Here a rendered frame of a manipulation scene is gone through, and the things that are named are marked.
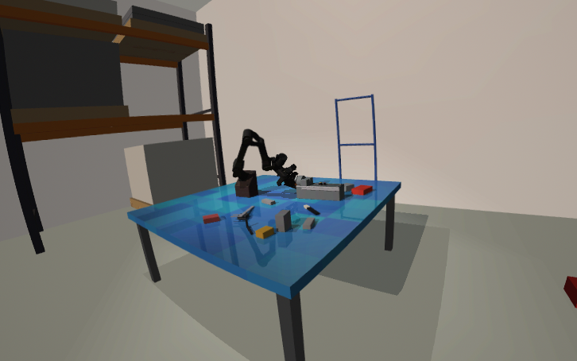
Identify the orange-brown rectangular block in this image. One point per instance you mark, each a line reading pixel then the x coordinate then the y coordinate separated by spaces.
pixel 264 232

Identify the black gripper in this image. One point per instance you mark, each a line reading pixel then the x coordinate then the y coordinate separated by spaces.
pixel 287 179

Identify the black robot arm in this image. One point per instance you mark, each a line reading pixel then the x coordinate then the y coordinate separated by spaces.
pixel 247 140

